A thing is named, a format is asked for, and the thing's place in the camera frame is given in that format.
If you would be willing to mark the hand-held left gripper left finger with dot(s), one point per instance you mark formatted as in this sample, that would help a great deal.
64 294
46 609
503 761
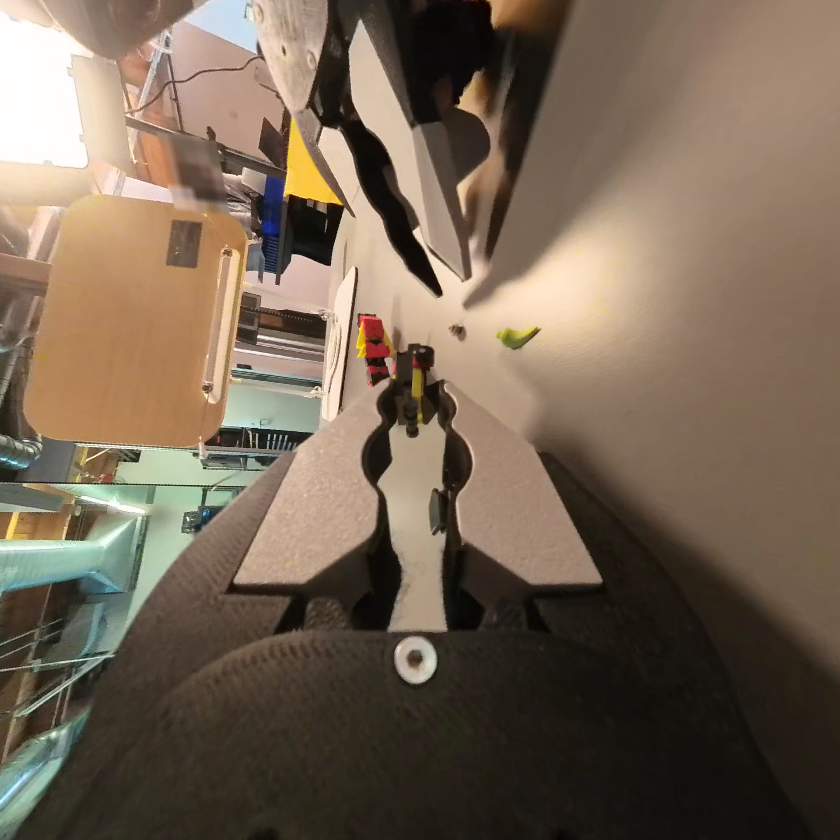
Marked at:
308 525

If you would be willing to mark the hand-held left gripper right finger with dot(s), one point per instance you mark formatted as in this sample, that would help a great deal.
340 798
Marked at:
525 525

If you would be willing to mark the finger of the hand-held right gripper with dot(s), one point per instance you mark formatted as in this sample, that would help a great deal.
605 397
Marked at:
289 52
439 197

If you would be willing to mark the yellow plastic bin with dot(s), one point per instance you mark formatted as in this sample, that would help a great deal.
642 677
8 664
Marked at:
305 174

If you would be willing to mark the small black lego assembly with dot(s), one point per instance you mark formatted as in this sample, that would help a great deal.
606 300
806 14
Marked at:
413 374

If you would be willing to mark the red yellow lego figure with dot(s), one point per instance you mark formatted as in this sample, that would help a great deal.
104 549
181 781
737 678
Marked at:
375 341

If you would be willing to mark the lime green lego piece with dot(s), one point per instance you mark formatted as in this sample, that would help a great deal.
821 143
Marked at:
515 338

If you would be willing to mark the blue plastic crate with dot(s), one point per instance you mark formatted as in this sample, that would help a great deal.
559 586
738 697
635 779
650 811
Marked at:
272 223

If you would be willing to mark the studio light panel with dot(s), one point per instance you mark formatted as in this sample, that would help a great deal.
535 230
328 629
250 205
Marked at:
39 98

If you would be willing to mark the wooden head desk lamp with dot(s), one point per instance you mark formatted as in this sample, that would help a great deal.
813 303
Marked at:
131 315

